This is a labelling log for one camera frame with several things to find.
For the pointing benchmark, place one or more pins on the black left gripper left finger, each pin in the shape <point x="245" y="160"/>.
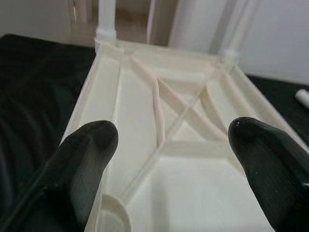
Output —
<point x="60" y="188"/>

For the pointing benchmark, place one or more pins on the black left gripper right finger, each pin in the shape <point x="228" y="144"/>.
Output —
<point x="277" y="181"/>

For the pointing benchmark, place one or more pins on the white plastic table top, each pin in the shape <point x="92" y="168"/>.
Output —
<point x="193" y="193"/>

